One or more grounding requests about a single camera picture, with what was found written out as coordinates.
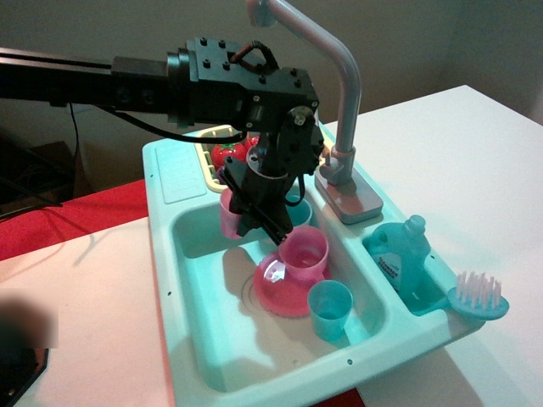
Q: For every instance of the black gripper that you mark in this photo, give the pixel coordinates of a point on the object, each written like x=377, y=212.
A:
x=258, y=195

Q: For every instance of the pink plastic tumbler cup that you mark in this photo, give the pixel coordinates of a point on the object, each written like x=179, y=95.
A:
x=229, y=221

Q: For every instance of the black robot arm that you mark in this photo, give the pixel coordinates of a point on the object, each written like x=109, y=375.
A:
x=207, y=81

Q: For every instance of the teal mug in sink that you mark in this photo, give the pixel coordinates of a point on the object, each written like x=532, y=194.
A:
x=301, y=213

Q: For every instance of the pink mug in sink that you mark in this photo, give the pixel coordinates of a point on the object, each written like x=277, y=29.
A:
x=304, y=253

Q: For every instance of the blue tumbler cup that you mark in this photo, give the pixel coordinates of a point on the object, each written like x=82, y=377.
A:
x=330, y=303

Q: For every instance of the teal toy sink unit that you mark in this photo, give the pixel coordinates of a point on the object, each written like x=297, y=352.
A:
x=237, y=326

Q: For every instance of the purple toy eggplant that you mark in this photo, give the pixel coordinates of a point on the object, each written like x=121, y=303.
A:
x=220, y=175

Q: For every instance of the pink scalloped toy plate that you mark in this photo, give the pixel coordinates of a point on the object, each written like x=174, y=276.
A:
x=279, y=292

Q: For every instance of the cream dish drying rack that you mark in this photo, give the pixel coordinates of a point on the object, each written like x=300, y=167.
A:
x=203, y=151

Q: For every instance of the grey toy faucet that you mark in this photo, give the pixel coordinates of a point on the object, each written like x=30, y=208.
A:
x=349, y=195

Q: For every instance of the red toy tomato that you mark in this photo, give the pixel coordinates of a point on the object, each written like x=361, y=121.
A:
x=220, y=151

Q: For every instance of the blue toy soap bottle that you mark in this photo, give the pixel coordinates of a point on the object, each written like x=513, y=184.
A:
x=400, y=249

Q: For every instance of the blue dish brush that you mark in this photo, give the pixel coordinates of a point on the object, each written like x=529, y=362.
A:
x=474, y=296

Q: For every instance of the red cloth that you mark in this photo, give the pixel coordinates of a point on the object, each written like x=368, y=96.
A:
x=78, y=217

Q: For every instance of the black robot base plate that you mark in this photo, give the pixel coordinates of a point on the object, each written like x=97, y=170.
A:
x=20, y=368

